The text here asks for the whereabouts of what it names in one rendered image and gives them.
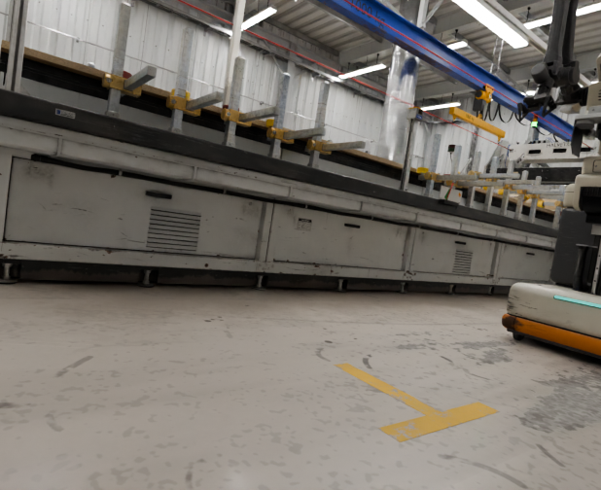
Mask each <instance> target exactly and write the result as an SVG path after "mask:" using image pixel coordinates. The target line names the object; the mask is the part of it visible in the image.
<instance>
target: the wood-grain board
mask: <svg viewBox="0 0 601 490"><path fill-rule="evenodd" d="M9 49H10V42H8V41H5V40H2V44H1V51H0V52H4V53H9ZM23 58H27V59H30V60H34V61H37V62H40V63H44V64H47V65H50V66H53V67H56V68H59V69H63V70H66V71H69V72H73V73H76V74H80V75H83V76H86V77H90V78H93V79H95V80H99V81H102V77H103V74H104V73H106V74H109V75H111V73H108V72H105V71H102V70H98V69H95V68H92V67H89V66H86V65H83V64H80V63H77V62H74V61H71V60H67V59H64V58H61V57H58V56H54V55H51V54H48V53H45V52H39V51H36V50H33V49H30V48H28V47H24V53H23ZM141 93H145V94H148V95H151V96H154V97H157V98H161V99H164V100H166V99H167V97H168V95H171V92H170V91H167V90H164V89H161V88H157V87H152V86H149V85H145V84H144V85H142V90H141ZM200 111H203V112H207V113H210V114H213V115H217V116H220V117H221V113H222V111H223V108H220V107H217V106H214V105H210V106H207V107H203V108H201V110H200ZM251 125H252V126H255V127H258V128H262V129H265V130H268V127H266V122H264V121H261V120H255V121H252V123H251ZM338 152H341V153H345V154H348V155H350V156H354V157H357V158H363V159H366V160H369V161H373V162H376V163H380V164H383V165H386V166H390V167H393V168H396V169H400V170H403V164H400V163H397V162H395V161H392V160H389V159H385V158H382V157H377V156H374V155H370V154H367V153H364V152H361V151H358V150H354V149H353V150H339V151H338ZM409 173H412V174H416V175H420V174H419V173H417V168H413V167H411V168H410V172H409ZM475 193H481V194H484V195H486V190H483V189H480V188H476V190H475ZM492 197H494V198H497V199H501V200H502V198H503V196H502V195H500V194H497V193H493V195H492ZM509 202H510V203H513V204H517V200H516V199H513V198H510V197H509ZM536 210H537V211H540V212H544V213H547V214H550V215H553V216H554V211H550V210H547V209H545V208H542V207H539V206H537V208H536Z"/></svg>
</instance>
